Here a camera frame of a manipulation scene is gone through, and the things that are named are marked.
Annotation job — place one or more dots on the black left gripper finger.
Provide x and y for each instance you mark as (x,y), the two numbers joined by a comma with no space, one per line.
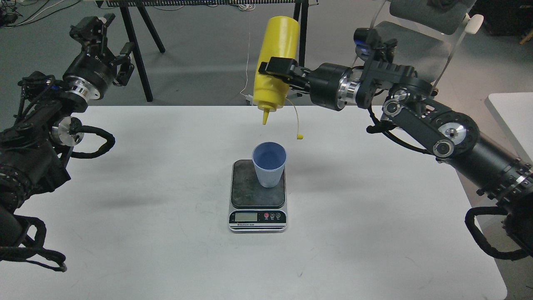
(125,67)
(91,34)

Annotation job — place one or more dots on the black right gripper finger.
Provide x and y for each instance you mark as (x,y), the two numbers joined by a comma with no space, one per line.
(283,68)
(301,87)

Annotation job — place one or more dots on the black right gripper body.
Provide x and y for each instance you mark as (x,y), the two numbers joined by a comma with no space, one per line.
(324,85)

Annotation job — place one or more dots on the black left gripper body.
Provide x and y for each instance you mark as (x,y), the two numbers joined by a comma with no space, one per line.
(88,77)

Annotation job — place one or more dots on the yellow squeeze bottle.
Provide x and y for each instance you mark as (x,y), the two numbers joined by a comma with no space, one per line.
(280,40)

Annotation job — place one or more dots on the blue ribbed plastic cup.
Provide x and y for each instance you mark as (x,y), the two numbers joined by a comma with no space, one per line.
(269,160)

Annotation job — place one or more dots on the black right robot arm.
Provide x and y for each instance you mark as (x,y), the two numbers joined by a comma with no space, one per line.
(402,107)

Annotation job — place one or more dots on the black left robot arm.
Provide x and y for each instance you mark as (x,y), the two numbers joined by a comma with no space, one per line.
(36,150)

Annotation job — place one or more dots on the digital kitchen scale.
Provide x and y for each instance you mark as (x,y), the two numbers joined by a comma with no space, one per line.
(252,207)

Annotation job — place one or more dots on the black trestle table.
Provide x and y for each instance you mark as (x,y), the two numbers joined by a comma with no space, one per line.
(195,52)

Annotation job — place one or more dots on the grey office chair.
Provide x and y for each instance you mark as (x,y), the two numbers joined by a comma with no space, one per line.
(427,33)

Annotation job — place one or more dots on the white side table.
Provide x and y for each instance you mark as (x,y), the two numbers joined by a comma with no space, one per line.
(514,114)

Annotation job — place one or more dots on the white charger with cable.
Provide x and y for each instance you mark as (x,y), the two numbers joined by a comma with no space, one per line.
(247,8)

